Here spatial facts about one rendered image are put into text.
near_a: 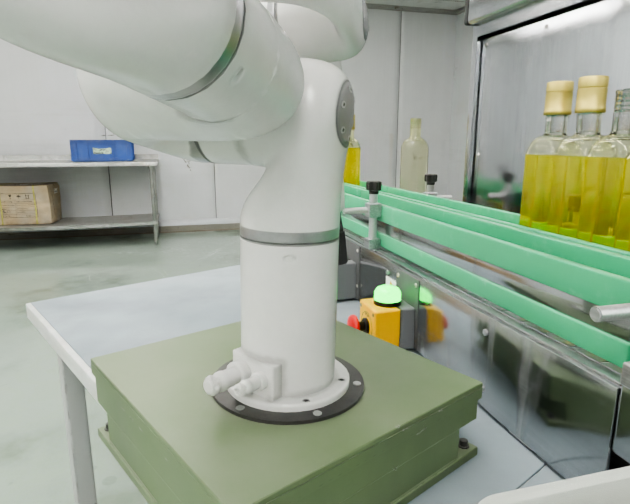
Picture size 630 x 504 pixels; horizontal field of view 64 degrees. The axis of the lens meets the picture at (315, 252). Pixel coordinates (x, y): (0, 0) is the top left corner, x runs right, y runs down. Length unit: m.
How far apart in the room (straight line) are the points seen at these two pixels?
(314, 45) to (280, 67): 0.19
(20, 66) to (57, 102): 0.49
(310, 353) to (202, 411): 0.11
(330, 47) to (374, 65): 6.29
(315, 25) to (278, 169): 0.15
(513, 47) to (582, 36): 0.18
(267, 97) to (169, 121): 0.07
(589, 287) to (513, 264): 0.11
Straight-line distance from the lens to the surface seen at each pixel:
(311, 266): 0.44
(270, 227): 0.44
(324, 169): 0.43
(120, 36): 0.25
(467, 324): 0.69
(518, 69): 1.14
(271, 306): 0.45
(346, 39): 0.50
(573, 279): 0.56
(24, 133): 6.46
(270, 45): 0.32
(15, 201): 5.88
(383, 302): 0.81
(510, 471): 0.60
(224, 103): 0.31
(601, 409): 0.54
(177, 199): 6.31
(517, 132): 1.12
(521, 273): 0.62
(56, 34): 0.25
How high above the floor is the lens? 1.08
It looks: 12 degrees down
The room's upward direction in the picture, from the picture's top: straight up
